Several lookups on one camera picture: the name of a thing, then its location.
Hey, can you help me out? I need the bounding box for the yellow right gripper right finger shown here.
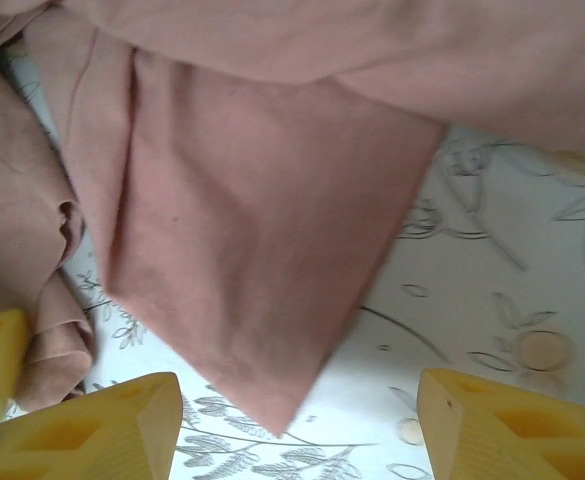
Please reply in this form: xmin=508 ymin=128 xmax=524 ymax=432
xmin=416 ymin=368 xmax=585 ymax=480

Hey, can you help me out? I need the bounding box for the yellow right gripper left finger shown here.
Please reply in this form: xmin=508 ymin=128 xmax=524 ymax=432
xmin=0 ymin=372 xmax=183 ymax=480

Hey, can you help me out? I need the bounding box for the pink t-shirt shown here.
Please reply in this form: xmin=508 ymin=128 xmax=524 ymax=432
xmin=0 ymin=0 xmax=585 ymax=439

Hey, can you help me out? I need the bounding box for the floral tablecloth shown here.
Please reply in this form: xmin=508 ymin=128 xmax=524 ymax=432
xmin=0 ymin=42 xmax=585 ymax=480

